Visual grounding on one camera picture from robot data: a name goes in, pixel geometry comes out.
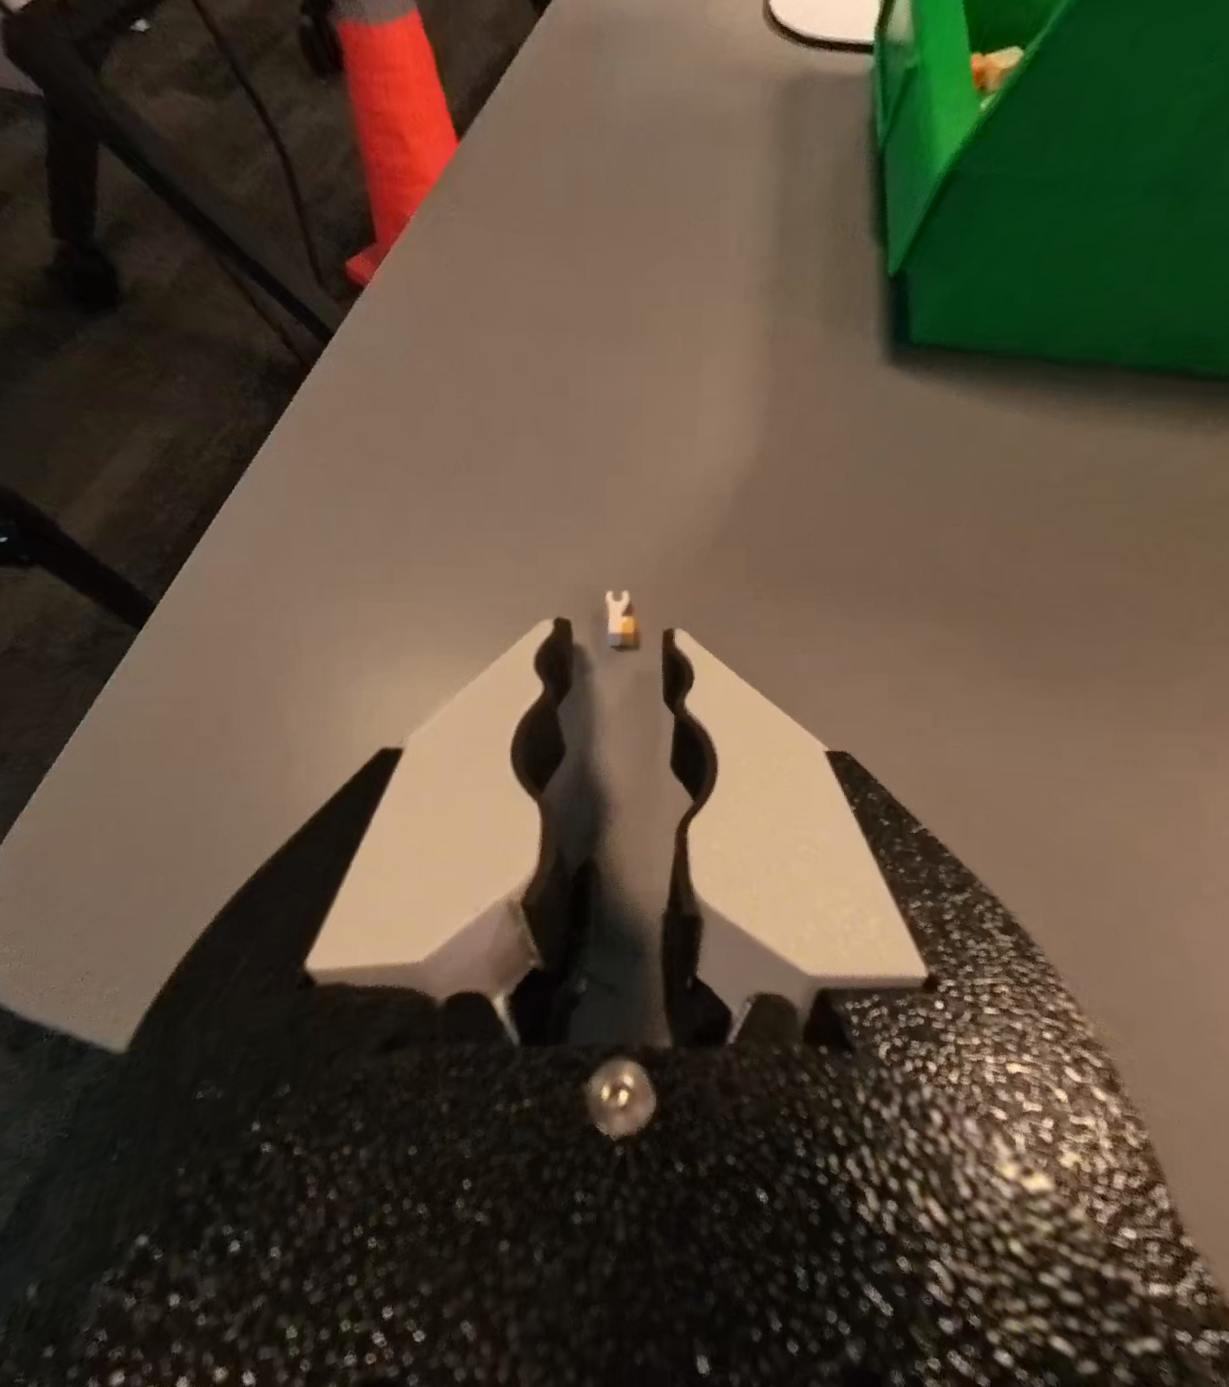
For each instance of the orange lego piece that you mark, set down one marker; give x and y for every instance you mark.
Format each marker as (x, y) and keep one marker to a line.
(994, 67)

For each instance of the green plastic bin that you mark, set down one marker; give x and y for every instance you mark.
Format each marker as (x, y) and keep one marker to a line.
(1113, 217)

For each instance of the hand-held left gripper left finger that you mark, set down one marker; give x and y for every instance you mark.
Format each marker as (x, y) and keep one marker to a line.
(442, 856)

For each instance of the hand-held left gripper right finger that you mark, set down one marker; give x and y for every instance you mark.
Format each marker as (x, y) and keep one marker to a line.
(799, 867)

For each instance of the orange traffic cone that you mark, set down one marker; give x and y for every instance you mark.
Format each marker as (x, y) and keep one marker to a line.
(398, 119)

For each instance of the black screen stand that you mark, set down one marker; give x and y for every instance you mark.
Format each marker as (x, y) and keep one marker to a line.
(73, 162)

